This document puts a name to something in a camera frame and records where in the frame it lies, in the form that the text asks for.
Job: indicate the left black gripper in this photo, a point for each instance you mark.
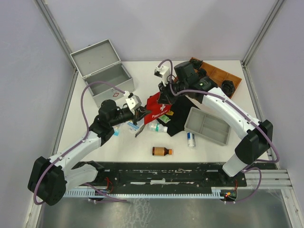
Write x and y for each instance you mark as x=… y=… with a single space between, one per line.
x=139 y=113

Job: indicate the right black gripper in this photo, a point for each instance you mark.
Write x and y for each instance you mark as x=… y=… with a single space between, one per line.
x=165 y=97

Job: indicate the red first aid kit pouch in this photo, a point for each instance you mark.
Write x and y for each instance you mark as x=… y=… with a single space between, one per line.
x=156 y=108

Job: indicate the black handled scissors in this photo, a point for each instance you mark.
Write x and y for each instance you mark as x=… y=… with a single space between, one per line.
x=139 y=131

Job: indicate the blue white gauze packet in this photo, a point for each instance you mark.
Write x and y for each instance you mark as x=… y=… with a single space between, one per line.
x=132 y=128

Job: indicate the green small sachet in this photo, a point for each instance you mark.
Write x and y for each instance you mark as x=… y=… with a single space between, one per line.
x=164 y=118

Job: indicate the light blue mask packet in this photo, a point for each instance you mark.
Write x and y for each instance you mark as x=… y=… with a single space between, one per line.
x=116 y=130

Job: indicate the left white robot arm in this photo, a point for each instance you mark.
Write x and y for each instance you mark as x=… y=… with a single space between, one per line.
x=52 y=177

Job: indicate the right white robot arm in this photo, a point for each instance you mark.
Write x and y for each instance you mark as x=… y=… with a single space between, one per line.
x=184 y=80

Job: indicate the brown medicine bottle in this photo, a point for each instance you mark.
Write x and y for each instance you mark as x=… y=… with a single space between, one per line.
x=161 y=151

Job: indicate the clear bottle green label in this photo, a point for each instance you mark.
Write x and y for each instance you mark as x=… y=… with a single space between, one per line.
x=157 y=127

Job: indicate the black folded cloth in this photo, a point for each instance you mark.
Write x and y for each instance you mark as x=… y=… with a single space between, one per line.
x=178 y=114

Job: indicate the grey plastic divided tray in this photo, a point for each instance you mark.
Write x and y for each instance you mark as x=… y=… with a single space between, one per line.
x=207 y=126

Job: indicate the dark rolled item compartment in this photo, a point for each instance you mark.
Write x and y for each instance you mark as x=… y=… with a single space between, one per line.
x=202 y=73
x=196 y=63

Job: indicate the dark rolled item top compartment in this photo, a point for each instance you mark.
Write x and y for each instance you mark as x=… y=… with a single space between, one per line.
x=196 y=63

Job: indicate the white blue tube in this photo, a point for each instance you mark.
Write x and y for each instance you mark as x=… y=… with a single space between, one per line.
x=191 y=140

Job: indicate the grey metal first aid box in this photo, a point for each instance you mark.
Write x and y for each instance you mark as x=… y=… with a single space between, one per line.
x=100 y=62

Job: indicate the brown wooden compartment tray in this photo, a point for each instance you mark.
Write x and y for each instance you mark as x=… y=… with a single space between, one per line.
x=218 y=75

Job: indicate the black rolled item right compartment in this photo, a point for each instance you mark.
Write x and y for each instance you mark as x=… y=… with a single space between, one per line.
x=228 y=88

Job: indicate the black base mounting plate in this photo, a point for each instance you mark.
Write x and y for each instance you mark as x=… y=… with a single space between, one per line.
x=166 y=178

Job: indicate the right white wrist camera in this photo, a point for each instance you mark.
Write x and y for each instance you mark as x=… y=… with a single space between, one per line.
x=163 y=72

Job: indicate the light blue cable duct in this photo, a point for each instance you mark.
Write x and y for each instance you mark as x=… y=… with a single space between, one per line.
x=87 y=192

